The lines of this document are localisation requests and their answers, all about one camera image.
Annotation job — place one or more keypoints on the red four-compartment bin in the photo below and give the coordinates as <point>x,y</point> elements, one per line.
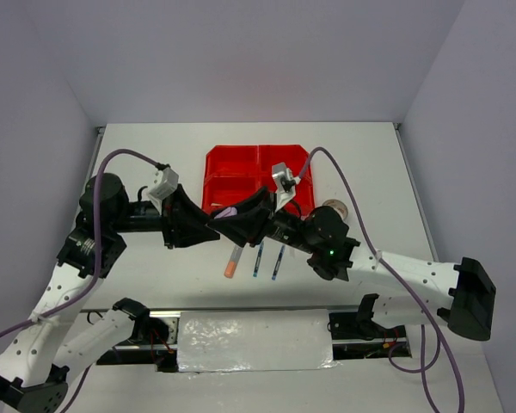
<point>234,172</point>

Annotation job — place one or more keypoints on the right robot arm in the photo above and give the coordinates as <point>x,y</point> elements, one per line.
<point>460,296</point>

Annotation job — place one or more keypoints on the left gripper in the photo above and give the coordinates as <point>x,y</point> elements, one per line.
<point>183,222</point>

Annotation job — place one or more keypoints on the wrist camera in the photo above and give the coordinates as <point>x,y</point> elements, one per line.
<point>285,183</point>
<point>163,187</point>

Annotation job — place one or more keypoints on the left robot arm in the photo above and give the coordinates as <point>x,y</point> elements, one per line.
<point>38,367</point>

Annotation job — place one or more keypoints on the blue pen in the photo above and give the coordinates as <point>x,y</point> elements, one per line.
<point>258,259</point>
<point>278,262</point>

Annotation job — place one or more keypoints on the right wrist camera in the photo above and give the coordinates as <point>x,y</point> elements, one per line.
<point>285,183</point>

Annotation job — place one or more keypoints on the black mounting rail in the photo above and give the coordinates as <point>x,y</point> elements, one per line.
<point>351,341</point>

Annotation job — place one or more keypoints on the large clear tape roll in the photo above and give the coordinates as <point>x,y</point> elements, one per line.
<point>338,206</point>

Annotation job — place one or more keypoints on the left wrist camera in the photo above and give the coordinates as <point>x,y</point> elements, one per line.
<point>163,187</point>

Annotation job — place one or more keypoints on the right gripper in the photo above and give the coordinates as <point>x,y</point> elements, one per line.
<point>251,221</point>

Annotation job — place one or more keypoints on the purple highlighter cap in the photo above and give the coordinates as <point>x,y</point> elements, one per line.
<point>226,213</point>

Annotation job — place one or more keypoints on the silver foil sheet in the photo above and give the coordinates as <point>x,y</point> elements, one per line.
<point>254,341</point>

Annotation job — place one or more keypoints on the orange highlighter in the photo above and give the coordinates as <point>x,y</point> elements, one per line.
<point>232,263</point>

